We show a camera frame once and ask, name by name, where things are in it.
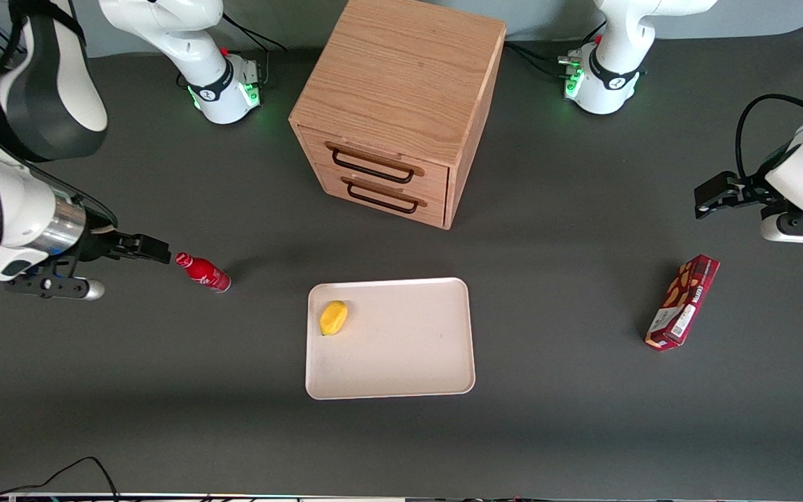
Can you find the red coke bottle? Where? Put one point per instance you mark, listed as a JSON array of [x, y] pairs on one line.
[[205, 273]]

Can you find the wooden drawer cabinet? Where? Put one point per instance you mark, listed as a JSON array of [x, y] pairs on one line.
[[401, 77]]

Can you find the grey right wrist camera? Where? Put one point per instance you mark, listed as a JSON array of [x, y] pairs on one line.
[[60, 287]]

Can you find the red snack box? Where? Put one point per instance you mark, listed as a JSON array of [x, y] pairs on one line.
[[684, 301]]

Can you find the beige plastic tray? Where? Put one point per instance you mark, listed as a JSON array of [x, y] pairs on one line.
[[401, 348]]

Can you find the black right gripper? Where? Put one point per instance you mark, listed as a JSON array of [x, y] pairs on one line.
[[100, 245]]

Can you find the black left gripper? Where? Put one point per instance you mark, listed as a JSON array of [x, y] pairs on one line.
[[746, 189]]

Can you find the yellow lemon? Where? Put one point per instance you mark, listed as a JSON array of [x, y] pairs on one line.
[[333, 318]]

